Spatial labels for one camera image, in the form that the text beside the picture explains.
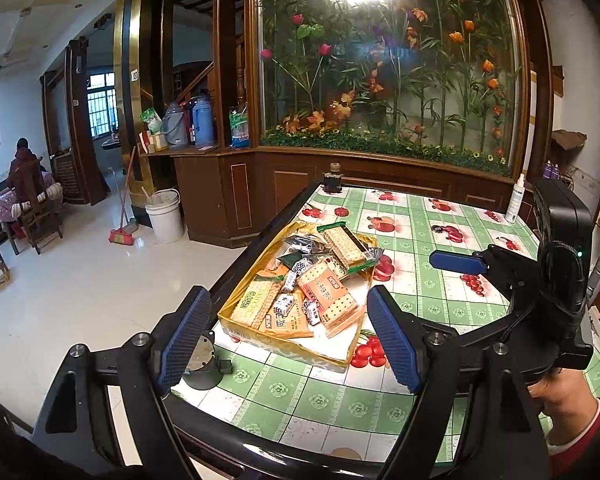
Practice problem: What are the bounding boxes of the red broom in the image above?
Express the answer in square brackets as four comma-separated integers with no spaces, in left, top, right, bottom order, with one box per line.
[109,146,140,247]

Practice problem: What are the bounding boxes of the dark wooden door frame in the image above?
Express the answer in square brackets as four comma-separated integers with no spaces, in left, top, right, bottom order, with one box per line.
[62,37,111,206]

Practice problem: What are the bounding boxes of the brown cardboard piece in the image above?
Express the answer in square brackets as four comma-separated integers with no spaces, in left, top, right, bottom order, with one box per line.
[551,129,587,152]

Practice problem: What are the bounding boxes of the clear green-edged cracker packet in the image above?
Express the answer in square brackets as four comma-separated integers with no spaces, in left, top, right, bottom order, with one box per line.
[317,222,376,273]

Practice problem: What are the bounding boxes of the white plastic bucket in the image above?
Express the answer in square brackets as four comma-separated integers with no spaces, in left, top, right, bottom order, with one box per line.
[144,188,186,245]

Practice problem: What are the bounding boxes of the cloth-covered small table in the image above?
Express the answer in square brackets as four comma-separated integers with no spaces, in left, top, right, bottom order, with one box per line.
[0,172,63,223]

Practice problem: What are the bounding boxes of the green-white bag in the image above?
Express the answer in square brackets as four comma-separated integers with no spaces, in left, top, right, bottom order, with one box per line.
[140,107,163,136]

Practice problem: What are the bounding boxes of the small dark glass jar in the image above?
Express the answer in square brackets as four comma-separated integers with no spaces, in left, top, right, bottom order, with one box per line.
[322,162,343,195]

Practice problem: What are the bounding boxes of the dark green snack packet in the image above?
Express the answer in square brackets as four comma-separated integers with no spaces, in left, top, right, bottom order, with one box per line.
[277,251,306,271]

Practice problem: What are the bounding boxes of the green-label cracker packet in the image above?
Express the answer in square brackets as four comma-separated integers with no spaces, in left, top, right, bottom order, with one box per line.
[229,280,286,331]

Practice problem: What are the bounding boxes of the person's right hand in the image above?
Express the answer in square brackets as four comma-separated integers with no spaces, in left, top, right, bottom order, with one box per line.
[527,367,600,441]

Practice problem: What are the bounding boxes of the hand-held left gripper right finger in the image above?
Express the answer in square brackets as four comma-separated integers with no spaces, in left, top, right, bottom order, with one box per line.
[366,285,551,480]

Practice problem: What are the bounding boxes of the gold-trimmed wooden pillar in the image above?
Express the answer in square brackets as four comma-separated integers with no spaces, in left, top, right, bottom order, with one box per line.
[112,0,178,211]

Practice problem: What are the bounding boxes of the barred window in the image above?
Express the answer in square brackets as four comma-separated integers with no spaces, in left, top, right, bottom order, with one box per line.
[86,72,118,138]

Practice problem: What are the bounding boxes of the yellow-edged white box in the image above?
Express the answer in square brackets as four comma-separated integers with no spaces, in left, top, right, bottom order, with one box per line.
[216,219,381,367]

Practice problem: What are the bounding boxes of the glass flower display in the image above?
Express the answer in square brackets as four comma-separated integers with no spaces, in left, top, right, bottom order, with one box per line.
[252,0,528,178]

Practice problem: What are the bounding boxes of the white spray bottle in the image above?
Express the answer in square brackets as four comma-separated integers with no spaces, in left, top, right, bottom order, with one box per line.
[505,173,527,224]

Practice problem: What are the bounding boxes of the silver foil snack packet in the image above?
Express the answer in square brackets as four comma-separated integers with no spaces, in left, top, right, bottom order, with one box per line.
[282,234,326,256]

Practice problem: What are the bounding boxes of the brown paper box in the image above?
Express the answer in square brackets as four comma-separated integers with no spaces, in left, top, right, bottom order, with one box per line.
[137,130,168,153]

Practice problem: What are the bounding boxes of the dark wooden table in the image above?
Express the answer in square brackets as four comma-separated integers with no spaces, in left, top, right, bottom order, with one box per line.
[162,180,600,480]

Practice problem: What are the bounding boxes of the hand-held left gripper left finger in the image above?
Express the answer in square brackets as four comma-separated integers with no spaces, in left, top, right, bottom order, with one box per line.
[30,285,213,480]

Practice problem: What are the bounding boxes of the wooden chair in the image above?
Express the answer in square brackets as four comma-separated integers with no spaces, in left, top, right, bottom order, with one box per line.
[17,192,65,255]

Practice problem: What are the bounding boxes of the large yellow cracker packet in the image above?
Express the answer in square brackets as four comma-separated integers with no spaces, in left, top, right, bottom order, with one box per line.
[267,290,315,339]

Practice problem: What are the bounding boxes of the orange-label cracker packet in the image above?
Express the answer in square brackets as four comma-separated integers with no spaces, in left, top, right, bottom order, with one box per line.
[297,255,366,338]

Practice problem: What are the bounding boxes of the blue thermos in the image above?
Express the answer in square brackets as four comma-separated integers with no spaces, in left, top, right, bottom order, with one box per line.
[190,96,217,147]

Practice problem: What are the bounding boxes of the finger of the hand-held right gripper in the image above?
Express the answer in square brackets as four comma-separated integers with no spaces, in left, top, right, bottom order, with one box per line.
[428,244,516,281]

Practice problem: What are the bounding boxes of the grey thermos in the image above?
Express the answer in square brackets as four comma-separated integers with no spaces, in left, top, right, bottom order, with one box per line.
[161,101,188,150]

